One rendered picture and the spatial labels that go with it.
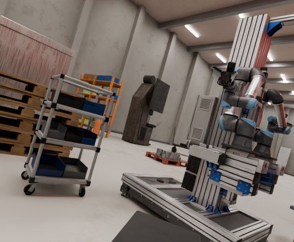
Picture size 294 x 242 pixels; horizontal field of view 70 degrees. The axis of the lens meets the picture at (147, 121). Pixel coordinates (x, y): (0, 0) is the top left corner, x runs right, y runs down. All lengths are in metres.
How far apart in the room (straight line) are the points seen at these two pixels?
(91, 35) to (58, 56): 4.54
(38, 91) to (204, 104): 2.01
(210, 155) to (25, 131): 2.24
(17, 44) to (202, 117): 4.49
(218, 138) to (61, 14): 8.61
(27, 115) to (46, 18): 6.88
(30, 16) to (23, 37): 3.79
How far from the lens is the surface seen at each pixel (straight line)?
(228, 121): 1.77
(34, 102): 2.98
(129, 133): 7.99
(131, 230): 1.00
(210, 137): 2.07
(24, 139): 3.02
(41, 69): 5.65
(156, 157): 5.41
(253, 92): 1.62
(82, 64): 9.79
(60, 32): 9.58
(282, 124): 2.44
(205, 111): 2.09
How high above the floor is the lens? 0.78
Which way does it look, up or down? 1 degrees up
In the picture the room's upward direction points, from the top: 16 degrees clockwise
